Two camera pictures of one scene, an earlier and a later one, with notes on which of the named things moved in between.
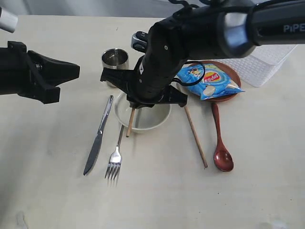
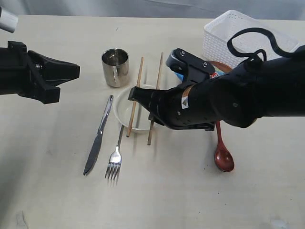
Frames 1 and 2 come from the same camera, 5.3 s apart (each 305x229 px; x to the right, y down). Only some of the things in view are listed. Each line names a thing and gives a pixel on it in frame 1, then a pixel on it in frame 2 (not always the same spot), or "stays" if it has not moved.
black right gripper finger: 123,78 -> 155,101
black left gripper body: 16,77 stays
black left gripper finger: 54,71 stays
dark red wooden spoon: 223,159 stays
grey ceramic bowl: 145,119 stays
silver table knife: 98,139 stays
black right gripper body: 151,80 -> 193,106
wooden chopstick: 205,165 -> 158,84
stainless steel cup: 115,58 stays
